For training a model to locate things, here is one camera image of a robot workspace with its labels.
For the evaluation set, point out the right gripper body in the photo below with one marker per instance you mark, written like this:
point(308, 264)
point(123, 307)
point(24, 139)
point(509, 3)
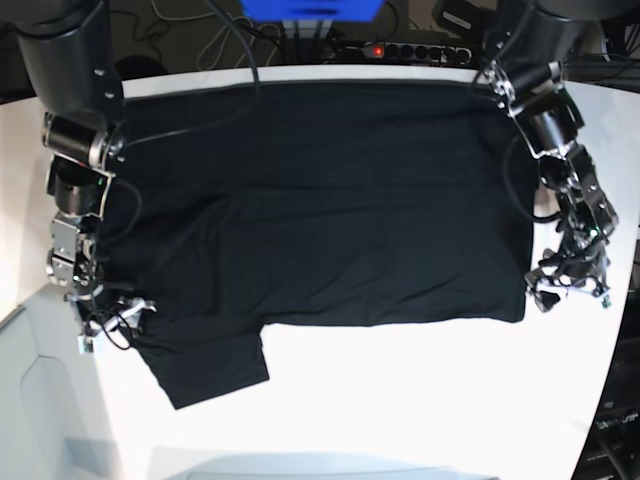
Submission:
point(96, 321)

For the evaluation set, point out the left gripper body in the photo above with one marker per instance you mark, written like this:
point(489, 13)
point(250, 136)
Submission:
point(583, 272)

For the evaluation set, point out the black T-shirt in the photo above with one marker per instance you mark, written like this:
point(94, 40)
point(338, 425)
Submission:
point(353, 204)

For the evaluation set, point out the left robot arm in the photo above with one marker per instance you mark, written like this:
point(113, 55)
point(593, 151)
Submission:
point(525, 46)

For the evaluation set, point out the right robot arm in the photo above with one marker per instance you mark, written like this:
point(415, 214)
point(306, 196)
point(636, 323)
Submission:
point(66, 49)

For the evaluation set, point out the black power strip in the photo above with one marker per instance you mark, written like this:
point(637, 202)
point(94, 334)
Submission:
point(393, 53)

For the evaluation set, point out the blue plastic box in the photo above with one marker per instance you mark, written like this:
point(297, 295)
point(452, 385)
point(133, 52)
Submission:
point(336, 10)

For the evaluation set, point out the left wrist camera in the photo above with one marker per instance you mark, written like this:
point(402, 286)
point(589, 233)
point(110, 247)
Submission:
point(605, 302)

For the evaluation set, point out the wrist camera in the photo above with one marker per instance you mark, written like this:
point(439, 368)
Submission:
point(88, 345)
point(605, 302)

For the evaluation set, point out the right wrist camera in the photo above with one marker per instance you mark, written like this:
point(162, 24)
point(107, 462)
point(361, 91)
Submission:
point(88, 345)

